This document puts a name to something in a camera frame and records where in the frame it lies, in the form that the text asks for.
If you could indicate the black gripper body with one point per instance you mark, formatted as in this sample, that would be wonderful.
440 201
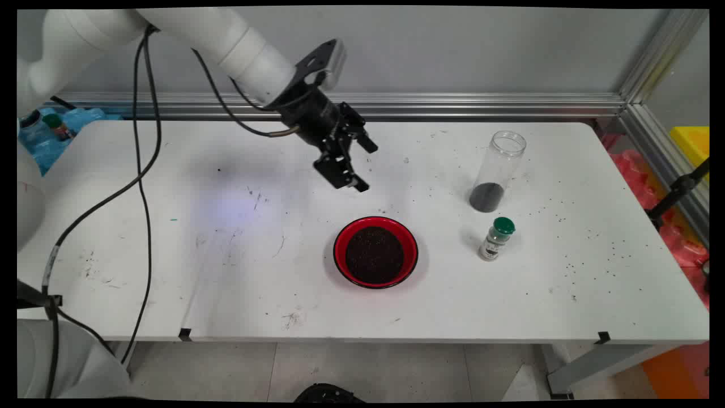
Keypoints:
314 116

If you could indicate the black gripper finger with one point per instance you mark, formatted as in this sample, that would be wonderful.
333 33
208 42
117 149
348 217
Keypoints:
357 127
337 164

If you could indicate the clear plastic jar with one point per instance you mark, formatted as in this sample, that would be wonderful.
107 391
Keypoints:
504 164

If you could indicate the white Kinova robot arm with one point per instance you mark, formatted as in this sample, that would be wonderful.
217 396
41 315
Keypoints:
226 34

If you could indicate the red bowl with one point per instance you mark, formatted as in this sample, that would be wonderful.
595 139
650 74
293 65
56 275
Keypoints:
340 249

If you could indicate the black seeds heap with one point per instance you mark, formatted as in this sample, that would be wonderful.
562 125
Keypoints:
374 255

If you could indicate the green capped spice bottle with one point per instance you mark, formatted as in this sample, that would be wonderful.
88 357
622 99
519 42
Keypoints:
495 241

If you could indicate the black tape piece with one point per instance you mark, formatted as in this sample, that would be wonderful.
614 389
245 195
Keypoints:
603 338
184 334

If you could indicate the black round floor object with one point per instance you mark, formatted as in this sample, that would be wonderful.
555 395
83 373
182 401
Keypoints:
328 394

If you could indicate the green capped red label bottle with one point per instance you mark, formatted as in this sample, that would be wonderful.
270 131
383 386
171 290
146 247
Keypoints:
56 126

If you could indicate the pink plastic bag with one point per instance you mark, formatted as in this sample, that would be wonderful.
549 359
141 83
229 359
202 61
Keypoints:
631 167

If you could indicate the grey table leg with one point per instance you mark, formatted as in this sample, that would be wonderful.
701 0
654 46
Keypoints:
600 362
127 350

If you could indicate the clear bottle with dark cap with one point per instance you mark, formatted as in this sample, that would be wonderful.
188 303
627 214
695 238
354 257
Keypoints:
31 127

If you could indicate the black stand pole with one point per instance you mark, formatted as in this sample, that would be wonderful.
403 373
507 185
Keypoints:
679 187

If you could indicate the yellow foam block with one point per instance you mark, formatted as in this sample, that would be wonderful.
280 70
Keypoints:
694 144

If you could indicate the orange foam floor mat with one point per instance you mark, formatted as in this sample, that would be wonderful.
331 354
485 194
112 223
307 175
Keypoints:
674 371

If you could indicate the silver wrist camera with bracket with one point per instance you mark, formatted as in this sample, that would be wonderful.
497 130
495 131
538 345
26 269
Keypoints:
334 62

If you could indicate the long aluminium frame rail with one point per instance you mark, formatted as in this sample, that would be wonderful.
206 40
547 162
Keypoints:
481 105

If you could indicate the short aluminium frame rail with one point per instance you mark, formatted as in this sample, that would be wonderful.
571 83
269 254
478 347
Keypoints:
651 136

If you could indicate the aluminium frame post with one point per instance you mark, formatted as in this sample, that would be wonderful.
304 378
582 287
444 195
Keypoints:
662 51

